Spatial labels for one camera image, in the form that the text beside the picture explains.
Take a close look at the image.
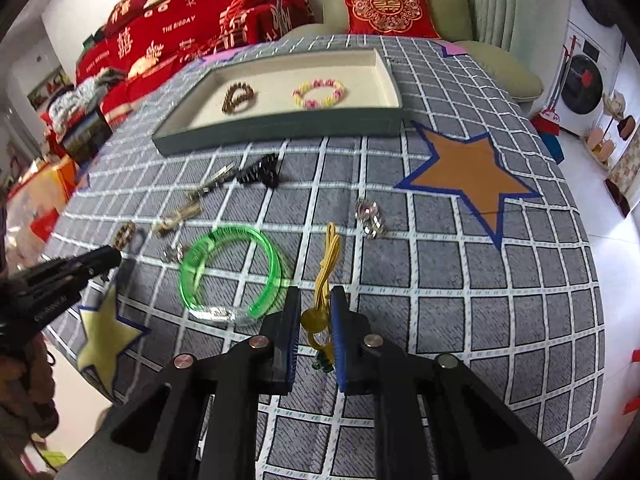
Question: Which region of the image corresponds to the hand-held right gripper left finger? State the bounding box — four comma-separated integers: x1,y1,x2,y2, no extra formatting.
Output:
60,286,302,480

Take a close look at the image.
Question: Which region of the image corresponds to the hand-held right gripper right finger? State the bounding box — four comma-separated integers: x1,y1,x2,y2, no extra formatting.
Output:
330,285,576,480

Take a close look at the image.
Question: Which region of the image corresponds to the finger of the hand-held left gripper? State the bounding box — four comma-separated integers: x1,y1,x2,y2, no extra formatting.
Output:
20,246,123,302

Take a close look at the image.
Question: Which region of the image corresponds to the brown bead bracelet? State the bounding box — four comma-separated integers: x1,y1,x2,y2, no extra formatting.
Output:
152,200,203,238

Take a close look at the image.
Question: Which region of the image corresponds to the green translucent bangle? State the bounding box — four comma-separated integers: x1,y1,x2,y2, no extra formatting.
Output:
179,225,283,327

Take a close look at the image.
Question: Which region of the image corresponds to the pink crystal ring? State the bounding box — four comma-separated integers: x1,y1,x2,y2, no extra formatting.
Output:
354,198,388,239

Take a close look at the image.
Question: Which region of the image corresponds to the silver hair clip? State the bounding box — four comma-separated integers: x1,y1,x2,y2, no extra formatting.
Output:
187,160,238,201

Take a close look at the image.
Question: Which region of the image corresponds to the grey-green jewelry tray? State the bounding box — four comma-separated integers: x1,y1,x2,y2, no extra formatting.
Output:
151,47,405,157

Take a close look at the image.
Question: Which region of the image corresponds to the yellow star patch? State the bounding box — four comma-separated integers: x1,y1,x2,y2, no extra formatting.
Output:
75,280,151,401

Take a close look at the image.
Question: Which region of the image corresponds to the person's clothing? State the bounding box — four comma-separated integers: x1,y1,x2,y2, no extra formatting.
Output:
0,332,61,456

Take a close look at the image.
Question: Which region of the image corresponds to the orange gift bag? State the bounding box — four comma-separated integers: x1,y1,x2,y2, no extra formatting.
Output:
10,157,78,246

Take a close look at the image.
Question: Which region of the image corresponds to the grey checked tablecloth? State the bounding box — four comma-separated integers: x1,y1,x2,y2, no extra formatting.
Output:
45,35,606,480

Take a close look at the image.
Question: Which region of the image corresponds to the dark printed box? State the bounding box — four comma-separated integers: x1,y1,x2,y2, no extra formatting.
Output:
60,110,113,161

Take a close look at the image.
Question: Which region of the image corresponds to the pile of clothes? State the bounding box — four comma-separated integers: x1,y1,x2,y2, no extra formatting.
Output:
47,67,128,136

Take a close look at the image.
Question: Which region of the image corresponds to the black hair claw clip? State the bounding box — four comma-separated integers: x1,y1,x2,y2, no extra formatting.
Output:
239,152,282,190

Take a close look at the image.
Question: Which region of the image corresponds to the orange star patch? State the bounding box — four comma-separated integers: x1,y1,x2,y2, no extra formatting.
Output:
395,122,543,251

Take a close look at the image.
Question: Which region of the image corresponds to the red printed blanket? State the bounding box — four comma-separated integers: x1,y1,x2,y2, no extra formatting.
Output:
75,0,316,116

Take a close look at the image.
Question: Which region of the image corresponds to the red dustpan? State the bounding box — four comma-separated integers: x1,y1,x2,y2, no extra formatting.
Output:
530,105,563,136

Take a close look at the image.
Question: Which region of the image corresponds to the pale green armchair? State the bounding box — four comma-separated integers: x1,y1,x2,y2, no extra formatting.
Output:
285,0,543,106

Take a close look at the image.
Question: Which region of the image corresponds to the red embroidered cushion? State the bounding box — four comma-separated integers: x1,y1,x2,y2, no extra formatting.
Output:
336,0,441,40

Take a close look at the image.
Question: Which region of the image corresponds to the white washing machine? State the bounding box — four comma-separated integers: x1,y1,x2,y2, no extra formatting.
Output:
547,20,626,138

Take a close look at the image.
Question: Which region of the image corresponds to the gold chain bracelet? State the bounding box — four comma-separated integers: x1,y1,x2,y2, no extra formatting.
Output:
221,81,257,117

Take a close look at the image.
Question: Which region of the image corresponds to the pink yellow flower bracelet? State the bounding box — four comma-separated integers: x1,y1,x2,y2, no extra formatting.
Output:
292,78,346,111

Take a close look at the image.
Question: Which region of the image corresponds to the black round wall decoration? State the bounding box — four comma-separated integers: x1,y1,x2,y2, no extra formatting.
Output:
577,0,623,28

